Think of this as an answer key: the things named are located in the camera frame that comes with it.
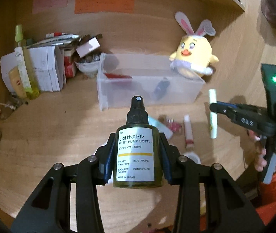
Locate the yellow spray bottle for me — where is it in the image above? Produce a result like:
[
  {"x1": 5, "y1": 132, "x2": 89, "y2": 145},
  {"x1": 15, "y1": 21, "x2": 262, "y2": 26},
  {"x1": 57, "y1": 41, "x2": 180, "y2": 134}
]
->
[{"x1": 15, "y1": 24, "x2": 40, "y2": 100}]

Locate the small cardboard box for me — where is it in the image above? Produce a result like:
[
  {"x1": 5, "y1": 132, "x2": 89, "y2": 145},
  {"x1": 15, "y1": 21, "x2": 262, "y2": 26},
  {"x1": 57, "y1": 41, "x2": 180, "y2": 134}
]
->
[{"x1": 76, "y1": 37, "x2": 102, "y2": 58}]

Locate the clear plastic storage box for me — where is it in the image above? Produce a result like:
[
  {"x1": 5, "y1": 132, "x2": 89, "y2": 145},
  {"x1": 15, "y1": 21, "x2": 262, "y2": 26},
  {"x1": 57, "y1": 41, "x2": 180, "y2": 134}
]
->
[{"x1": 97, "y1": 53, "x2": 206, "y2": 112}]

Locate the white bowl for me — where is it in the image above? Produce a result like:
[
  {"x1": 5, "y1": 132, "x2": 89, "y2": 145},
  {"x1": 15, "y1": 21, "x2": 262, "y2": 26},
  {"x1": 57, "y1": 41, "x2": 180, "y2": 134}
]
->
[{"x1": 74, "y1": 53, "x2": 101, "y2": 80}]

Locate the red packet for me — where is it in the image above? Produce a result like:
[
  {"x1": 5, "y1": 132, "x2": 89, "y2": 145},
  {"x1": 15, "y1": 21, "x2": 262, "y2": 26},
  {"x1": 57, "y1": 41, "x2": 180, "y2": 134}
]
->
[{"x1": 104, "y1": 72, "x2": 132, "y2": 80}]

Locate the teal capped white tube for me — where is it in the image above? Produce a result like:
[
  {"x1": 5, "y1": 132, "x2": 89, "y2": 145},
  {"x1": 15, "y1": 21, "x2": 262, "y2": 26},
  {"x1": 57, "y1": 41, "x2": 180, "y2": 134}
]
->
[{"x1": 148, "y1": 116, "x2": 174, "y2": 140}]

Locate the orange sticky note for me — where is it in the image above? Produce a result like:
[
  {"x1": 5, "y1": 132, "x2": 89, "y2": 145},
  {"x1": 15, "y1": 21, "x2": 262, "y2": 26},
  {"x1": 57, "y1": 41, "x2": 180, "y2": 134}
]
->
[{"x1": 74, "y1": 0, "x2": 135, "y2": 14}]

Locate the person's right hand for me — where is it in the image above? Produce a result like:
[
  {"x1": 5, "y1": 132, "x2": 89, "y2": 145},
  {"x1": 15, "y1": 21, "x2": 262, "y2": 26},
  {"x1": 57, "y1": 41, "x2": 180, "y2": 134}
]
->
[{"x1": 247, "y1": 130, "x2": 267, "y2": 173}]

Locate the white round jar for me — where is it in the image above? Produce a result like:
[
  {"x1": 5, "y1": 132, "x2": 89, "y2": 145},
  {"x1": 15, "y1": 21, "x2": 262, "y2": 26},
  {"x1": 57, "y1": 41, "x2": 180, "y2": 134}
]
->
[{"x1": 182, "y1": 152, "x2": 201, "y2": 165}]

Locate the red and white lip balm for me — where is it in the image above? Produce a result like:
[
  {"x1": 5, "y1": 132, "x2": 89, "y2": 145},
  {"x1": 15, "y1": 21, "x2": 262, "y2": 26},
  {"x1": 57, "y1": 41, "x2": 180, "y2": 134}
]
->
[{"x1": 184, "y1": 115, "x2": 194, "y2": 150}]

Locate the small pink trinket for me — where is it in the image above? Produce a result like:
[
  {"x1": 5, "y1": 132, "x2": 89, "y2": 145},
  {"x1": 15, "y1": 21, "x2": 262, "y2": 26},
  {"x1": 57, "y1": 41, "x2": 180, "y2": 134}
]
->
[{"x1": 160, "y1": 116, "x2": 183, "y2": 133}]

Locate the white flat box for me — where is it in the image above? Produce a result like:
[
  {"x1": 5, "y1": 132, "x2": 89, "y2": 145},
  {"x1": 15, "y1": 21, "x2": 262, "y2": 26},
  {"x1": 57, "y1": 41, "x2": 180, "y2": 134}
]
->
[{"x1": 0, "y1": 53, "x2": 20, "y2": 93}]

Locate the white paper box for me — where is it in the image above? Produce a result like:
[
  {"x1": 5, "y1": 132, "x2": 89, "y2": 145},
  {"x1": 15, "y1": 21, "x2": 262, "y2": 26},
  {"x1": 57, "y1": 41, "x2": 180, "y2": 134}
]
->
[{"x1": 28, "y1": 46, "x2": 65, "y2": 92}]

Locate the white pen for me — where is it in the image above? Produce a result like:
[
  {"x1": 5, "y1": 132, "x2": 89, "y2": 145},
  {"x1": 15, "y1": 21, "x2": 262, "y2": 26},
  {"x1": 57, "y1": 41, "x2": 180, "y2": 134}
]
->
[{"x1": 53, "y1": 34, "x2": 79, "y2": 41}]

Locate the white and green tube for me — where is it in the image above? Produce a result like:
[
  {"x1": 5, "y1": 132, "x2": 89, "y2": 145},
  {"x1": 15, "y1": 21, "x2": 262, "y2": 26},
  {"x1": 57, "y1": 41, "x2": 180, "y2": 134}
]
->
[{"x1": 208, "y1": 89, "x2": 219, "y2": 139}]

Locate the green petit pump bottle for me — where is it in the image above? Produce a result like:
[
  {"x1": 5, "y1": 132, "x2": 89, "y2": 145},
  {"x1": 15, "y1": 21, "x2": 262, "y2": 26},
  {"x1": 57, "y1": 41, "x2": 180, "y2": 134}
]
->
[{"x1": 112, "y1": 96, "x2": 165, "y2": 188}]

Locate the cream labelled tube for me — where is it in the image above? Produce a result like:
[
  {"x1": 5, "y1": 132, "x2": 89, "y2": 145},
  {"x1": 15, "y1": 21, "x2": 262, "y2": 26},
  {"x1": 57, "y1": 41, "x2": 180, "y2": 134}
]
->
[{"x1": 9, "y1": 67, "x2": 27, "y2": 99}]

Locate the red box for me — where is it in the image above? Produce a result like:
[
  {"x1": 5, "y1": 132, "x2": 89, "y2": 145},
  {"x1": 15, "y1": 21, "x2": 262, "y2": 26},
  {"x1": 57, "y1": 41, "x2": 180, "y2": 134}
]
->
[{"x1": 64, "y1": 49, "x2": 78, "y2": 78}]

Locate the yellow chick plush toy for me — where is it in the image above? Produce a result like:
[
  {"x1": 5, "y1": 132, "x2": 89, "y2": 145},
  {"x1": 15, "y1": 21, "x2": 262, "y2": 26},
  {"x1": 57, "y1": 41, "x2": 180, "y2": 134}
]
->
[{"x1": 169, "y1": 11, "x2": 219, "y2": 78}]

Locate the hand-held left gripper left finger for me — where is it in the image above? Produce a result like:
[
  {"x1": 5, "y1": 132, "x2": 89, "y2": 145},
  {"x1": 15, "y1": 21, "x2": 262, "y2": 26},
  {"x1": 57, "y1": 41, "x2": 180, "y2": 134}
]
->
[{"x1": 10, "y1": 132, "x2": 118, "y2": 233}]

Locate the pink sticky note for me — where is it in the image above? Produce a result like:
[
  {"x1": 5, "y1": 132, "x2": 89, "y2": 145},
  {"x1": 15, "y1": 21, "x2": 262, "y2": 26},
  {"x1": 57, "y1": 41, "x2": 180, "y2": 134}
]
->
[{"x1": 32, "y1": 0, "x2": 69, "y2": 14}]

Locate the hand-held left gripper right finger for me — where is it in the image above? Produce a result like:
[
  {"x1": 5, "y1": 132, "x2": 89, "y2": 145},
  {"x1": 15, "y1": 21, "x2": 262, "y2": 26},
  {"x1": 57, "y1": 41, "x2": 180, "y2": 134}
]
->
[{"x1": 158, "y1": 132, "x2": 266, "y2": 233}]

